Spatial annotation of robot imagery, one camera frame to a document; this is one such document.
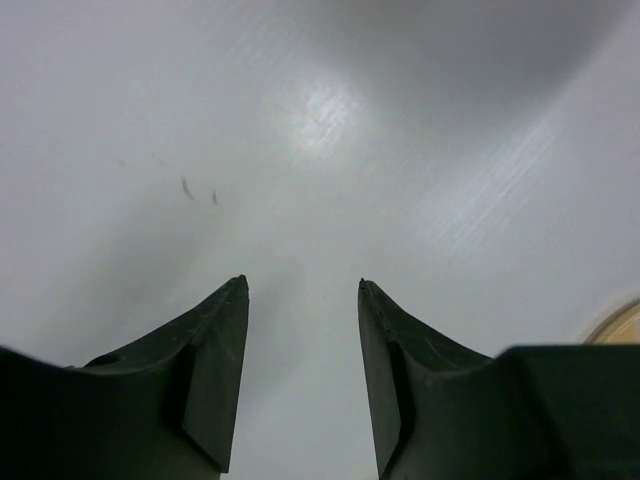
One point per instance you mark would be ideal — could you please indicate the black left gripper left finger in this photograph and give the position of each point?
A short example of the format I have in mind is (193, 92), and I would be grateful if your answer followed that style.
(161, 407)

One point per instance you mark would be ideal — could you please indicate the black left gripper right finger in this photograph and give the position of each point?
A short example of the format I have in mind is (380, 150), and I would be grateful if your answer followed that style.
(440, 410)

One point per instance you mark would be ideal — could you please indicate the yellow and cream plate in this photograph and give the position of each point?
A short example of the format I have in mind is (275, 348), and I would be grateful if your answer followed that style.
(618, 326)

